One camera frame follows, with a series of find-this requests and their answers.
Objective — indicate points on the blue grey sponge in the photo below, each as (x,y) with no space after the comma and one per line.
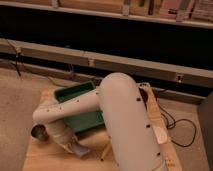
(79,149)

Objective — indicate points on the small metal cup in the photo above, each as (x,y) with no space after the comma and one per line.
(39,132)

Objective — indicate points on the small white cup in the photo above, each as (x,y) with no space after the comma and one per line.
(160,134)

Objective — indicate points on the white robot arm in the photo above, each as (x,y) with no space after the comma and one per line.
(133,139)

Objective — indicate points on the dark red bowl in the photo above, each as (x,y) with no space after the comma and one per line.
(144,96)

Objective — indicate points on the yellow corn cob toy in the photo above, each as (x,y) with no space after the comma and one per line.
(106,151)

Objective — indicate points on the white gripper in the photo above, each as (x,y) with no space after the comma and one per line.
(66,141)

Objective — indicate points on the wooden shelf rack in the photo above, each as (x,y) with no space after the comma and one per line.
(174,52)

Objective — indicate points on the green plastic tray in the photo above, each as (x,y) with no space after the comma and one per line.
(84,120)

